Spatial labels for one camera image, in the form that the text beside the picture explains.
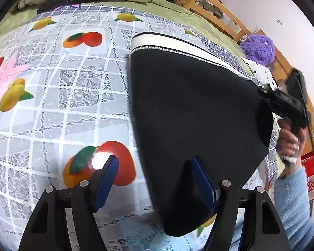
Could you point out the white wall socket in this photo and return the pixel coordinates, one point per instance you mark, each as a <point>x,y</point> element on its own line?
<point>280,21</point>

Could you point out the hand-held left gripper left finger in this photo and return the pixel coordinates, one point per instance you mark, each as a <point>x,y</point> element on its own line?
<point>106,180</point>

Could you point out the black pants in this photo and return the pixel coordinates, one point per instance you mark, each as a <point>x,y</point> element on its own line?
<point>198,125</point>

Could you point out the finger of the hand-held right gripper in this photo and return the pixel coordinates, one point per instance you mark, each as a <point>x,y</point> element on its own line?
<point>265,92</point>

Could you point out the fruit print plastic tablecloth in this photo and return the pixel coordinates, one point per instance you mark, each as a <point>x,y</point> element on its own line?
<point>55,104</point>

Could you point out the purple plush toy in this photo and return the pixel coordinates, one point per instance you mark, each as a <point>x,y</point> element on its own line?
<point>257,48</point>

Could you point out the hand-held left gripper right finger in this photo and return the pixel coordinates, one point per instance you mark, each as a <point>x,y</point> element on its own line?
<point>204,185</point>

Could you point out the wooden bed frame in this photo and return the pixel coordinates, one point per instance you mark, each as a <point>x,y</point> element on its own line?
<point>225,13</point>

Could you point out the person's right hand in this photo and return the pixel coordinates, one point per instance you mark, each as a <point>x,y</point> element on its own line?
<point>290,142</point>

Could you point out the person's right forearm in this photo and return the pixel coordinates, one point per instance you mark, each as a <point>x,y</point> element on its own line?
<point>295,204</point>

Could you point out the white flower print pillow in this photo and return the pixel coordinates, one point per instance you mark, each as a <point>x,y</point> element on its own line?
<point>261,74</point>

